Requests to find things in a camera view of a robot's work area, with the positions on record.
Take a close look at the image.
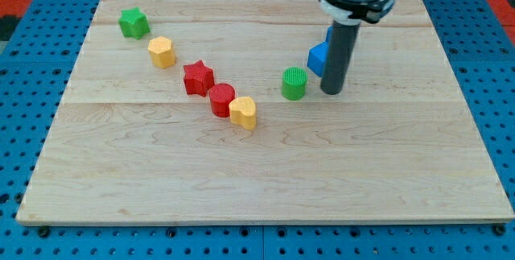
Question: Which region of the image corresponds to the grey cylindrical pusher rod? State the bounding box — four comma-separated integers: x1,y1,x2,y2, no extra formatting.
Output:
320,21,360,95

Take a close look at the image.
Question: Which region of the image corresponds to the yellow hexagon block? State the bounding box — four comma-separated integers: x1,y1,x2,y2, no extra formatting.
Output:
147,36,176,68

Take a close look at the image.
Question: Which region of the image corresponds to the wooden board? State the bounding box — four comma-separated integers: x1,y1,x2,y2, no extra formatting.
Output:
17,0,514,226

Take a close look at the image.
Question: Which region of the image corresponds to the red star block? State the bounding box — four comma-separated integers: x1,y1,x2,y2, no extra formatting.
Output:
183,60,215,97

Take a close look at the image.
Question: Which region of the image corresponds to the green cylinder block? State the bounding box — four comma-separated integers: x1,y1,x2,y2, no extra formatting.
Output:
281,67,307,101

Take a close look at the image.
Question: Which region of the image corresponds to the yellow heart block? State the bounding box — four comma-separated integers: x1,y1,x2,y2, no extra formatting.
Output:
229,97,257,130

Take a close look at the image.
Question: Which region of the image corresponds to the red cylinder block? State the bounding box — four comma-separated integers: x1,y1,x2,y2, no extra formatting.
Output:
209,83,236,118

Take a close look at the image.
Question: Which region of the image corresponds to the green star block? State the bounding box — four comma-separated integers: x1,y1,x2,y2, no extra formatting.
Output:
118,7,150,39

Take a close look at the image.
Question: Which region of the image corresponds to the blue block behind rod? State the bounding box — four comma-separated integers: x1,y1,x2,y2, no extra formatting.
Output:
325,26,333,43

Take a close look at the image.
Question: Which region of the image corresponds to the blue cube block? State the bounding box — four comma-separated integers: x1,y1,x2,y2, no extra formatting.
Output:
307,42,328,77

